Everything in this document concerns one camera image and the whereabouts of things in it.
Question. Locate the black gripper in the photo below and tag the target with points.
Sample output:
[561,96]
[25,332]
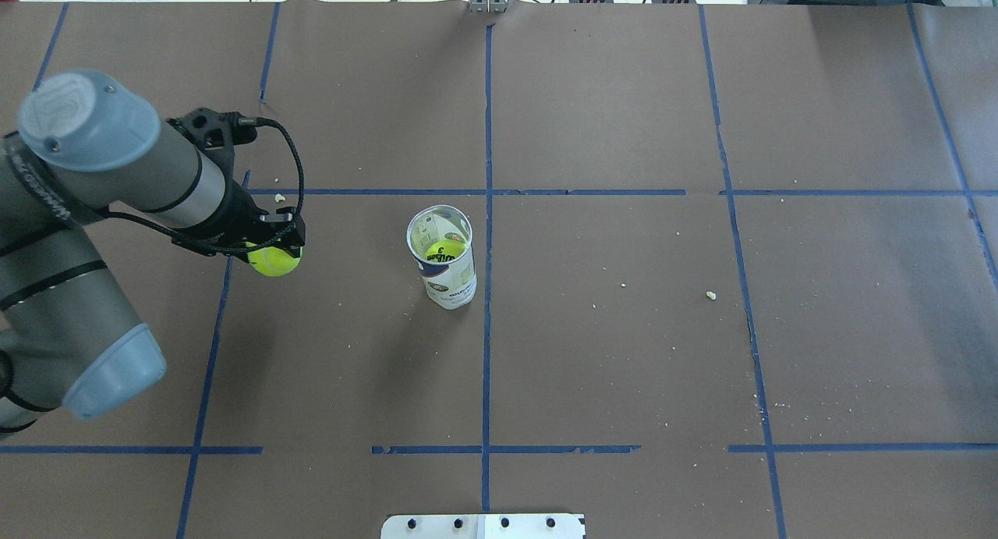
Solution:
[236,210]

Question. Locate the yellow tennis ball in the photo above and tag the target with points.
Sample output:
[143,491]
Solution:
[272,261]

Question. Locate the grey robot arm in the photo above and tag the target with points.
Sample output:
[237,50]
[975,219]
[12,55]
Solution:
[87,149]

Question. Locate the clear tennis ball can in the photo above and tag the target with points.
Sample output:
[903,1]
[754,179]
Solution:
[440,239]

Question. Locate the tennis ball inside can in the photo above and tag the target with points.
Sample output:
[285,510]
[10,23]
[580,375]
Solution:
[444,251]

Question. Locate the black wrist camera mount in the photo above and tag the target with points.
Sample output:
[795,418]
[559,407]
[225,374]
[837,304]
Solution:
[216,134]

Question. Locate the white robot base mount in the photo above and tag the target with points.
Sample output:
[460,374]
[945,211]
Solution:
[485,525]

